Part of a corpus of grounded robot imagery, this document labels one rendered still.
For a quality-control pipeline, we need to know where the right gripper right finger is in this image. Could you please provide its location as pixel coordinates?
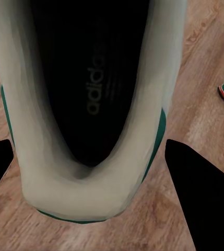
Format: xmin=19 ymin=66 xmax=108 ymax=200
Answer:
xmin=165 ymin=139 xmax=224 ymax=251

